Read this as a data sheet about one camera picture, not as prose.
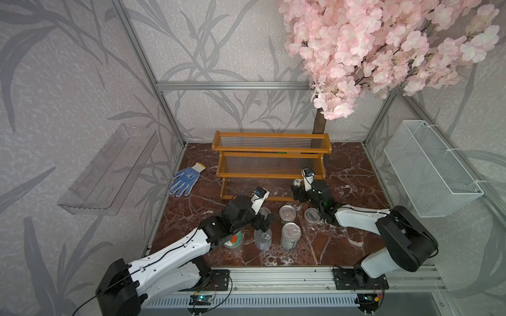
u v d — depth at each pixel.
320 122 0.88
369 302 0.70
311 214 0.84
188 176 1.05
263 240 0.77
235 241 0.75
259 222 0.66
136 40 0.79
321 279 0.77
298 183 0.89
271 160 1.13
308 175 0.78
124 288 0.39
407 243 0.44
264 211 0.87
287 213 0.85
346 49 0.44
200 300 0.70
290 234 0.74
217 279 0.74
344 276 0.74
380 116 1.08
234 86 1.56
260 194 0.65
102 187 0.64
